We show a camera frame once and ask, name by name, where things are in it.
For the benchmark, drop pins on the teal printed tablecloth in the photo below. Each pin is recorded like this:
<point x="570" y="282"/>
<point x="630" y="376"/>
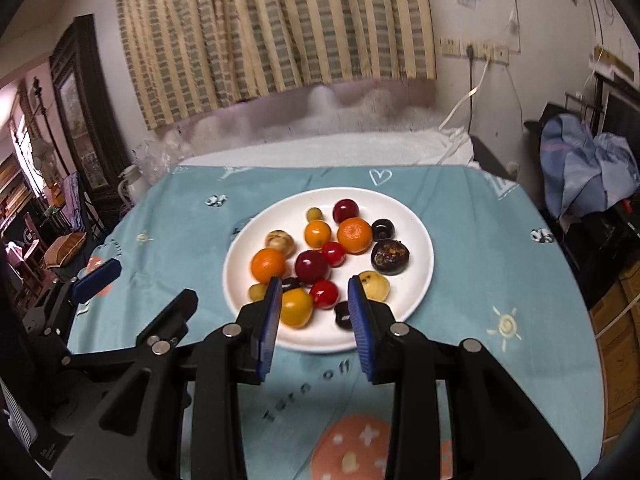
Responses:
<point x="500" y="270"/>

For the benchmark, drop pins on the striped yellow grey curtain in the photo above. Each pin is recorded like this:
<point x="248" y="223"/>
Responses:
<point x="275" y="30"/>

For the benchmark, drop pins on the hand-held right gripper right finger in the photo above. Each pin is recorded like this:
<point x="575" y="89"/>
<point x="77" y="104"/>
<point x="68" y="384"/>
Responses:
<point x="360" y="325"/>

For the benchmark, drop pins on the white towel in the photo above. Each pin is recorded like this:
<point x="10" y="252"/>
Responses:
<point x="350" y="147"/>

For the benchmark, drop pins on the black hat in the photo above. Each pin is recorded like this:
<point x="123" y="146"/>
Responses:
<point x="542" y="122"/>

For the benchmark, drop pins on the black monitor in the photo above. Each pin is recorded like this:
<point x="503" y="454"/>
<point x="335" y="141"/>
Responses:
<point x="622" y="110"/>

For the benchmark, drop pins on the person's left forearm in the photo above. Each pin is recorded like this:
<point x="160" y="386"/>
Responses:
<point x="15" y="420"/>

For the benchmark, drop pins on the blue clothes pile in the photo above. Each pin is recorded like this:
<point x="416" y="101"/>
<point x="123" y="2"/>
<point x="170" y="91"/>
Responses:
<point x="585" y="165"/>

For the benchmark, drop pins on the standing fan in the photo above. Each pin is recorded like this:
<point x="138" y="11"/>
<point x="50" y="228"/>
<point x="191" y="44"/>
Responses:
<point x="41" y="151"/>

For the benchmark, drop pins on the chair with cushion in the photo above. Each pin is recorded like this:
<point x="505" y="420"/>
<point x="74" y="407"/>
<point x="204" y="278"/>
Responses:
<point x="62" y="255"/>

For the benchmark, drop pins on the white oval plate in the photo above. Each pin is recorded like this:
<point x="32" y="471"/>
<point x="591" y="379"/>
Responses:
<point x="405" y="290"/>

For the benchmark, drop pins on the dark brown water chestnut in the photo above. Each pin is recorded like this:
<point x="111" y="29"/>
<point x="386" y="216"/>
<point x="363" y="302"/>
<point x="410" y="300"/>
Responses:
<point x="391" y="257"/>

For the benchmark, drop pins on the red plum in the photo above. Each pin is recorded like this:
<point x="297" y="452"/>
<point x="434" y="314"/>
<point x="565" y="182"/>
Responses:
<point x="312" y="266"/>

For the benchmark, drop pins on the dark purple plum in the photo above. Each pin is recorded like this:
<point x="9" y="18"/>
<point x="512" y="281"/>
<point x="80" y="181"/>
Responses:
<point x="343" y="315"/>

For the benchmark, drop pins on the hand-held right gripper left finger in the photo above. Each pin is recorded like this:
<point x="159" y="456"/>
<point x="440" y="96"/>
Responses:
<point x="267" y="320"/>

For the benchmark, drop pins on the orange cherry tomato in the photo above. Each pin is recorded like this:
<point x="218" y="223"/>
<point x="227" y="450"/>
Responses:
<point x="296" y="307"/>
<point x="317" y="234"/>

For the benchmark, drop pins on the white wall power strip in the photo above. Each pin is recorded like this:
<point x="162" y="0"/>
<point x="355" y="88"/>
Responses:
<point x="490" y="52"/>

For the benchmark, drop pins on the dark wooden framed picture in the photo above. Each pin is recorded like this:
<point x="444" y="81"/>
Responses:
<point x="85" y="125"/>

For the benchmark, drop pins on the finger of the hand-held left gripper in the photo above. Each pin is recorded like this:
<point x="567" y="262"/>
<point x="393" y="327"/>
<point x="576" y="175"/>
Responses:
<point x="97" y="277"/>
<point x="172" y="317"/>

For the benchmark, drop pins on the dark red cherry tomato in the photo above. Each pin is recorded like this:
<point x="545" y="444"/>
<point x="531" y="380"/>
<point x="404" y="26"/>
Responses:
<point x="346" y="211"/>

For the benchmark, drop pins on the dark cherry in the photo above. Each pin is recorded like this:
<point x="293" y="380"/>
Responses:
<point x="291" y="284"/>
<point x="383" y="229"/>

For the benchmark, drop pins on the yellow loquat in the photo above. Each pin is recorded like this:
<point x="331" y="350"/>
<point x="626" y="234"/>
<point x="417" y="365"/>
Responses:
<point x="375" y="285"/>

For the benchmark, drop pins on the small yellow-green fruit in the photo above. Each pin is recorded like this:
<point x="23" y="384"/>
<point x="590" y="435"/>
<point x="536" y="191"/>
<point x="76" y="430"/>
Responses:
<point x="314" y="214"/>
<point x="257" y="291"/>

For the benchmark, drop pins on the clear plastic bag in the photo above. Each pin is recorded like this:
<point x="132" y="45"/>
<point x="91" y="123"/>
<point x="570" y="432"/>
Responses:
<point x="150" y="154"/>

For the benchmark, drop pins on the beige longan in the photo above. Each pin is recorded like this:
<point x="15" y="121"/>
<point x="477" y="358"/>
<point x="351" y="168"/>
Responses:
<point x="279" y="242"/>

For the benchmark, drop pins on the white wall socket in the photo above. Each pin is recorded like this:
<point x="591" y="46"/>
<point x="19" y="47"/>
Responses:
<point x="450" y="46"/>

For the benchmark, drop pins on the white jug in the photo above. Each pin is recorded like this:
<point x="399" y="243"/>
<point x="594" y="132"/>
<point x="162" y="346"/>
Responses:
<point x="131" y="183"/>

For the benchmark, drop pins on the mandarin orange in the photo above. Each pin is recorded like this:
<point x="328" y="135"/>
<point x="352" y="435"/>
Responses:
<point x="355" y="236"/>
<point x="268" y="266"/>

